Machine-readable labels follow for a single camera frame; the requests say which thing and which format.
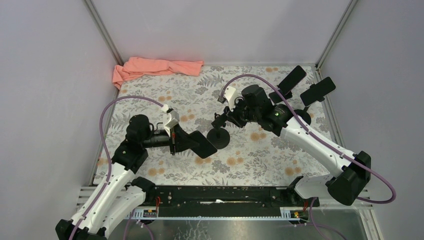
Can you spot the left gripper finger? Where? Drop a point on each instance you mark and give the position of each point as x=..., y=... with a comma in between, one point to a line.
x=186, y=138
x=183, y=146

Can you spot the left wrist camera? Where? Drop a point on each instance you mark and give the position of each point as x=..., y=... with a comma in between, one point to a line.
x=170, y=118

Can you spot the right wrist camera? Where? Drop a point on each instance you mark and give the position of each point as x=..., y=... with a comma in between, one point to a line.
x=228, y=94

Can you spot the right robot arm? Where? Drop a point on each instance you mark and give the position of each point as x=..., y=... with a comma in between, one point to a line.
x=345, y=180

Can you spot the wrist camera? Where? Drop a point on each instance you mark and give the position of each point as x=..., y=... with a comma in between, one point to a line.
x=228, y=94
x=170, y=118

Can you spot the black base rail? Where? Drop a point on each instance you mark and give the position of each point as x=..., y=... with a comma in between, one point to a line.
x=171, y=201

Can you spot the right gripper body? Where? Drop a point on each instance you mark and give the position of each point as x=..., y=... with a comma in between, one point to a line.
x=240, y=115

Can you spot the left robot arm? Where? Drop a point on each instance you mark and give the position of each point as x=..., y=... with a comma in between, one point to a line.
x=120, y=191

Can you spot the pink cloth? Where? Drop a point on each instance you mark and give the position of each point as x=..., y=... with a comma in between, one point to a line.
x=137, y=67

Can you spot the black round-base stand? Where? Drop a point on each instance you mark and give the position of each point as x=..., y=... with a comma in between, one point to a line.
x=303, y=113
x=218, y=136

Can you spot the black phone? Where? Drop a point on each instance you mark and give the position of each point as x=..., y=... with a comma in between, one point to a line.
x=201, y=146
x=317, y=92

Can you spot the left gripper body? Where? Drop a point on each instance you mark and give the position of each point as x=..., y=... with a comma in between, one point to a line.
x=175, y=143

